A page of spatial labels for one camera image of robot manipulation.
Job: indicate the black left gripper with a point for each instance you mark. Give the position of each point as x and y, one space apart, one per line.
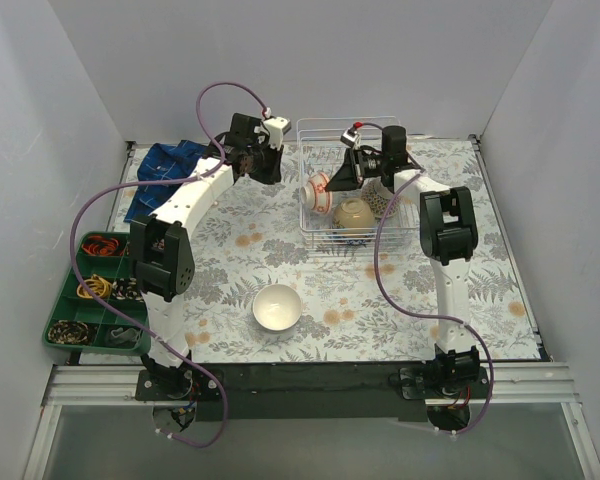
269 163

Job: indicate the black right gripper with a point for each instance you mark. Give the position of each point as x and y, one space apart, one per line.
356 167

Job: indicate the brown lattice pattern bowl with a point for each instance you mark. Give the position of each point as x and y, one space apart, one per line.
378 197

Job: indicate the plain white bowl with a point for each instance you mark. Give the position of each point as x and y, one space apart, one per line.
353 218
277 307

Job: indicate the red floral pattern bowl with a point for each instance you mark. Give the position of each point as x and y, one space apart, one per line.
314 195

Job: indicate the blue zigzag pattern bowl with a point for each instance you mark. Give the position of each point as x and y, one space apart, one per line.
349 240

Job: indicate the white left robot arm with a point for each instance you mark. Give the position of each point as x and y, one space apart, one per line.
160 249

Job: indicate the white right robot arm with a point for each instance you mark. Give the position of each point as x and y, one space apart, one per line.
447 226

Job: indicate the blue plaid shirt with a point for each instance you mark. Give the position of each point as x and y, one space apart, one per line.
162 162

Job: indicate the floral patterned table mat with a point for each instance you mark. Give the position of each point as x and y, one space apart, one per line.
358 303

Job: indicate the red rubber bands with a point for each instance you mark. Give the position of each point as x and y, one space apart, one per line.
98 245

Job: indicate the yellow rubber bands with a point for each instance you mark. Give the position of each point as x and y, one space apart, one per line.
94 286

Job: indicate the green compartment tray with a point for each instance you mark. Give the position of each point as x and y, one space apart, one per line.
99 308

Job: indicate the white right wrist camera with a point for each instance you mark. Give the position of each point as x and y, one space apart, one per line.
352 137

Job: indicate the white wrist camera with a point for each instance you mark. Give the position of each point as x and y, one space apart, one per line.
352 137
276 128

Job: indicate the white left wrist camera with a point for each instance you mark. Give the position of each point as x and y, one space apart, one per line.
276 128

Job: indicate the white wire dish rack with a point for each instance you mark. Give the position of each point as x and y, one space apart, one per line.
319 149

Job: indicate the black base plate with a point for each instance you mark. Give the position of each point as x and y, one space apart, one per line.
393 390

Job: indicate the aluminium frame rail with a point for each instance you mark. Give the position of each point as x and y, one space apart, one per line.
93 385

